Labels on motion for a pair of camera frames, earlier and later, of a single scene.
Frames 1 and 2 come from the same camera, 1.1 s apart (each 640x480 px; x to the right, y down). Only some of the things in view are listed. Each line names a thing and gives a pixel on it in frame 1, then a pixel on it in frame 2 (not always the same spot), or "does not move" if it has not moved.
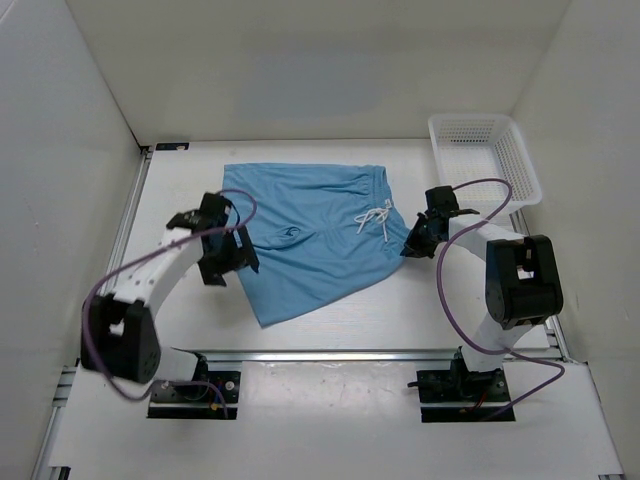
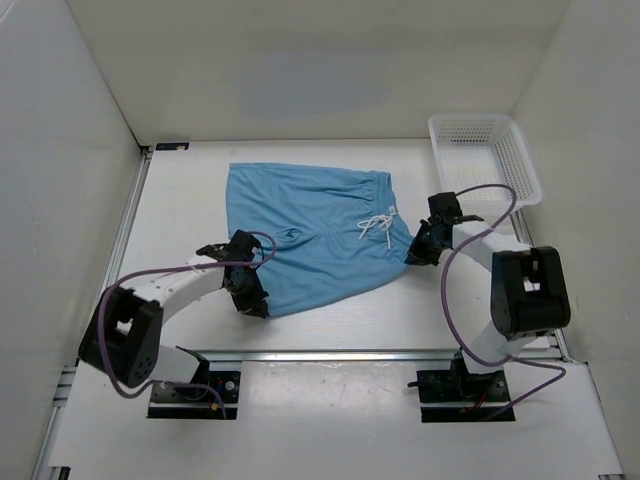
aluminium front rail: [323, 354] does not move
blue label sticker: [173, 146] does not move
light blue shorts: [316, 229] does not move
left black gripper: [241, 257] -> [254, 305]
